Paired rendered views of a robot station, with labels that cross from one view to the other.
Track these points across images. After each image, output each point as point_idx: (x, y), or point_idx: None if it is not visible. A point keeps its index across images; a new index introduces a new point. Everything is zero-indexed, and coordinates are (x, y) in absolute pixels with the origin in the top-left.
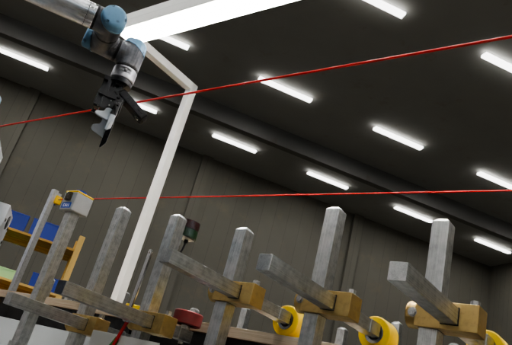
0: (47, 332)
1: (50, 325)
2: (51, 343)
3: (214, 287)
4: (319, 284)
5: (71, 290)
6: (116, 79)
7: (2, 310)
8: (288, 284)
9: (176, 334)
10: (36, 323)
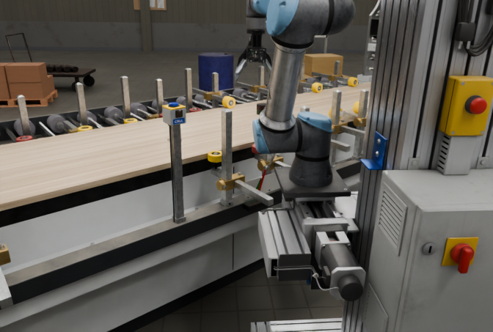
0: (121, 198)
1: (121, 193)
2: (131, 201)
3: None
4: (337, 122)
5: None
6: (264, 33)
7: (37, 212)
8: None
9: None
10: (100, 198)
